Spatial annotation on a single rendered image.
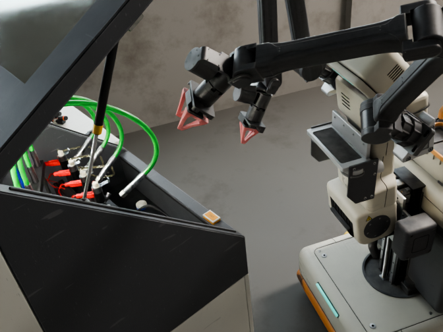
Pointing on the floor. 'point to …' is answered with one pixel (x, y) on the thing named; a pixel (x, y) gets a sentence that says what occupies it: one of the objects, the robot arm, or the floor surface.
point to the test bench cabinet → (224, 312)
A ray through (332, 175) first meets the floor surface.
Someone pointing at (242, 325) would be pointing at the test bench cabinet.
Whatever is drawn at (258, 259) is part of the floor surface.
